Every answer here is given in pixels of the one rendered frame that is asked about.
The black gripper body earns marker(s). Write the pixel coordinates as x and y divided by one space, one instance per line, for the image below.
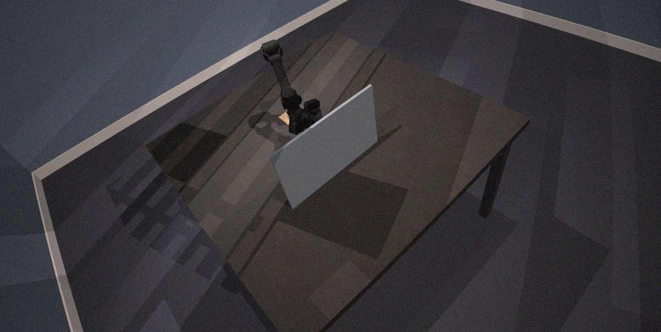
308 107

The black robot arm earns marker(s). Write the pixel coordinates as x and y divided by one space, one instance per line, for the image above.
290 100

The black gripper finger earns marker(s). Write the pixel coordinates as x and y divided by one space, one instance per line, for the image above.
315 115

